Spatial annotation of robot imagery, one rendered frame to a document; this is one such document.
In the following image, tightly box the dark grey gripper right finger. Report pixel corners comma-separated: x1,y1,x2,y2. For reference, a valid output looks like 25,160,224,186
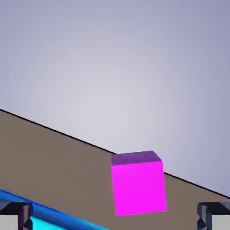
197,201,230,230

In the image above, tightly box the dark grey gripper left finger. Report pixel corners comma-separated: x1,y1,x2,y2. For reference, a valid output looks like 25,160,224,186
0,202,34,230

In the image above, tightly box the large magenta box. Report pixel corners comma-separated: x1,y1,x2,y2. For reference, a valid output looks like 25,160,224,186
111,150,168,217

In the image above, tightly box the large blue box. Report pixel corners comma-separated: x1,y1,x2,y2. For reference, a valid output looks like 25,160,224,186
0,188,111,230

